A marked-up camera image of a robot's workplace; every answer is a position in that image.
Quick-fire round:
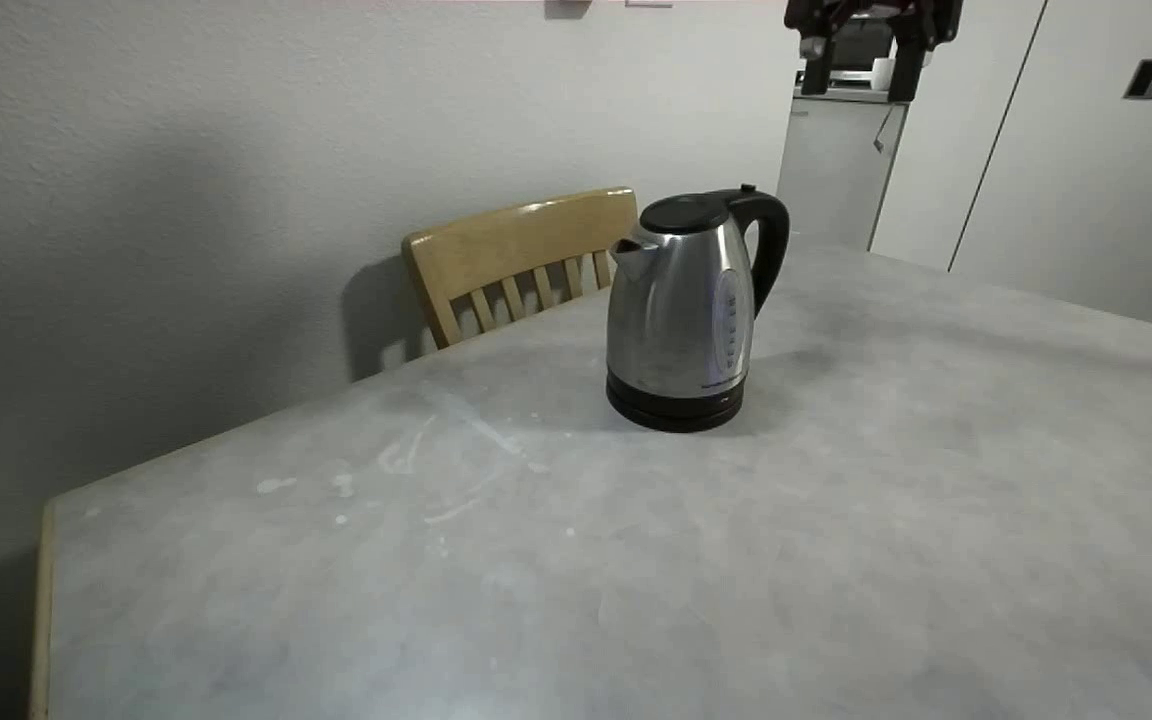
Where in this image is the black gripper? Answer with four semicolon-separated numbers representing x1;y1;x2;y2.
784;0;967;107

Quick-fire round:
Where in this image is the stainless steel electric kettle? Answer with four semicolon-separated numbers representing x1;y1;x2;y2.
603;178;791;437

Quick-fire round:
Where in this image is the wooden chair with short slats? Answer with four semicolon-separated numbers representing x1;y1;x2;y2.
398;183;643;350

